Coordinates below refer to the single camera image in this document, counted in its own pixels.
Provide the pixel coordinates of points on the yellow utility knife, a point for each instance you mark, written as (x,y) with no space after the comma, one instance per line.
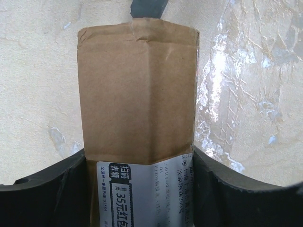
(148,8)

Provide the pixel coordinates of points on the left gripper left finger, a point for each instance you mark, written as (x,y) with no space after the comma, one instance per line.
(56,196)

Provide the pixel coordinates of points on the brown cardboard express box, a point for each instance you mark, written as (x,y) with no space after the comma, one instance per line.
(137,85)

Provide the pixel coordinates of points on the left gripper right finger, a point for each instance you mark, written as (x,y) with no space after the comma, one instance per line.
(226,198)

